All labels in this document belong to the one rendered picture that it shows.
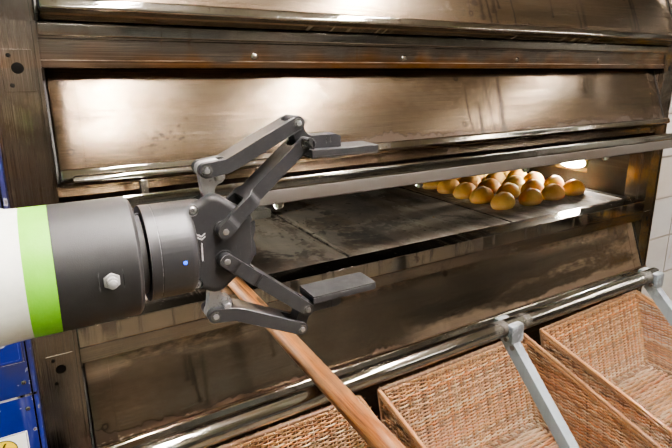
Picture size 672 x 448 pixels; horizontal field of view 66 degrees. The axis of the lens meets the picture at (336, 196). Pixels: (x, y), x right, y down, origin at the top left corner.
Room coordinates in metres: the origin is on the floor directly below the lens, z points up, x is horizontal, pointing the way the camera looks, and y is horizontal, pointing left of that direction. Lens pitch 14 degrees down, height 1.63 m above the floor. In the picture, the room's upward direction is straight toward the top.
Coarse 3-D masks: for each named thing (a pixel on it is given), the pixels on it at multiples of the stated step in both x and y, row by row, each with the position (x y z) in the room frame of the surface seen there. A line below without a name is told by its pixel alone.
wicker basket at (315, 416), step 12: (360, 396) 1.10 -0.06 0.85; (324, 408) 1.05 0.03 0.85; (300, 420) 1.02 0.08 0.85; (312, 420) 1.03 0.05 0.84; (336, 420) 1.06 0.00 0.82; (264, 432) 0.97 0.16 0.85; (276, 432) 0.99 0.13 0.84; (288, 432) 1.00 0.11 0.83; (300, 432) 1.01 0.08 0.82; (312, 432) 1.02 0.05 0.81; (336, 432) 1.05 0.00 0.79; (348, 432) 1.06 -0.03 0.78; (228, 444) 0.93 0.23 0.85; (240, 444) 0.94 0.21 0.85; (252, 444) 0.96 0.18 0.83; (264, 444) 0.97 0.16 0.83; (276, 444) 0.98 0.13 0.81; (288, 444) 0.99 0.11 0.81; (300, 444) 1.00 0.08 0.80; (312, 444) 1.01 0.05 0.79; (324, 444) 1.03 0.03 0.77; (336, 444) 1.04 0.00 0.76; (348, 444) 1.06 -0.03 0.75; (360, 444) 1.07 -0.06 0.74
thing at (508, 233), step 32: (512, 224) 1.46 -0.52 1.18; (544, 224) 1.48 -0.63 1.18; (576, 224) 1.56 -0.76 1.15; (352, 256) 1.19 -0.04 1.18; (384, 256) 1.19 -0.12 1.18; (416, 256) 1.22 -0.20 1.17; (448, 256) 1.28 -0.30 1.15; (224, 288) 1.00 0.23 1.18; (256, 288) 1.00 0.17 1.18; (128, 320) 0.87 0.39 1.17; (160, 320) 0.90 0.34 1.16; (192, 320) 0.93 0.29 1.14
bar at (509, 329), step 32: (608, 288) 1.02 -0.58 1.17; (512, 320) 0.87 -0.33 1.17; (544, 320) 0.91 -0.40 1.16; (416, 352) 0.76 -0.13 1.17; (448, 352) 0.78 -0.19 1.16; (512, 352) 0.85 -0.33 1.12; (352, 384) 0.68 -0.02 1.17; (224, 416) 0.60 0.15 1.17; (256, 416) 0.61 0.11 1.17; (288, 416) 0.63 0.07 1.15; (544, 416) 0.79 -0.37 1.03
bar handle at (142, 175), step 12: (156, 168) 0.82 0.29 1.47; (168, 168) 0.83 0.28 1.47; (180, 168) 0.84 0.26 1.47; (240, 168) 0.89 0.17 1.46; (84, 180) 0.76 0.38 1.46; (96, 180) 0.77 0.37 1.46; (108, 180) 0.78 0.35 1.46; (120, 180) 0.79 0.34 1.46; (144, 180) 0.81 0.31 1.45; (144, 192) 0.80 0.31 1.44
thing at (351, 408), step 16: (240, 288) 0.94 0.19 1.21; (288, 336) 0.75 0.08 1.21; (288, 352) 0.73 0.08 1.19; (304, 352) 0.71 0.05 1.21; (304, 368) 0.68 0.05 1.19; (320, 368) 0.66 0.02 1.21; (320, 384) 0.64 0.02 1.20; (336, 384) 0.62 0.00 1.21; (336, 400) 0.60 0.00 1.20; (352, 400) 0.59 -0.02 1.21; (352, 416) 0.57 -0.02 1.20; (368, 416) 0.56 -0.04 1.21; (368, 432) 0.54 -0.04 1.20; (384, 432) 0.53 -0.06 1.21
